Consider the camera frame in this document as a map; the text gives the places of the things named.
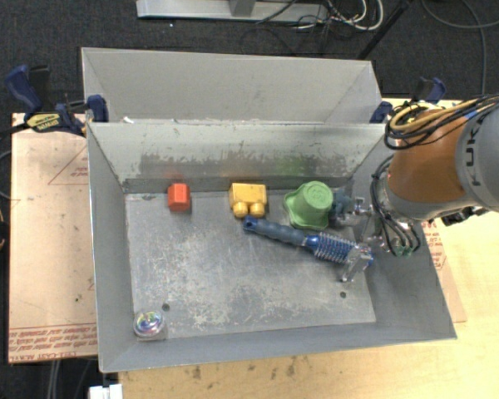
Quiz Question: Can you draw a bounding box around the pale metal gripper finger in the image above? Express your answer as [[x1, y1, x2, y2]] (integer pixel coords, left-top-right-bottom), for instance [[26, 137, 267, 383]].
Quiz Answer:
[[340, 245, 376, 283], [334, 196, 375, 228]]

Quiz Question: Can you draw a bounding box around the green plastic cup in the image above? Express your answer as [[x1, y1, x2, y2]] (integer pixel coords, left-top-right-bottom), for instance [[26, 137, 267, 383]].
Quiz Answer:
[[283, 180, 334, 230]]

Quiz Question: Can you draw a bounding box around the blue hairbrush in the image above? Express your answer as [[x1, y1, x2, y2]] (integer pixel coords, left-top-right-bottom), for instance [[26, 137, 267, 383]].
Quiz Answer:
[[243, 216, 375, 268]]

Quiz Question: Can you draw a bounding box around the yellow toy block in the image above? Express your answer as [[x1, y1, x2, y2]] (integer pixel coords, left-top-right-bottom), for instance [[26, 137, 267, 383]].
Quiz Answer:
[[228, 182, 269, 219]]

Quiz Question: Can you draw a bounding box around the grey metal bin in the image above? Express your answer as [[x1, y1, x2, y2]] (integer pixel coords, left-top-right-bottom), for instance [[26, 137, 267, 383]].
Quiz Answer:
[[81, 47, 458, 374]]

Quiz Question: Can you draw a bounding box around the red toy block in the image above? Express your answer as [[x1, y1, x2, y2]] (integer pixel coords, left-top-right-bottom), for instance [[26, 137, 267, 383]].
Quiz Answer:
[[166, 183, 192, 213]]

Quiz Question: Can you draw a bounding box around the brown cardboard board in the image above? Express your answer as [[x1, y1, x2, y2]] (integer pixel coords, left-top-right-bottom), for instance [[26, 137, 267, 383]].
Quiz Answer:
[[7, 112, 469, 365]]

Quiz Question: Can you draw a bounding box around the black cylinder on white bracket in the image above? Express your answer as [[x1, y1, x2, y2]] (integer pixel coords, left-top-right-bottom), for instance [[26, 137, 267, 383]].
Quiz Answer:
[[439, 205, 490, 227]]

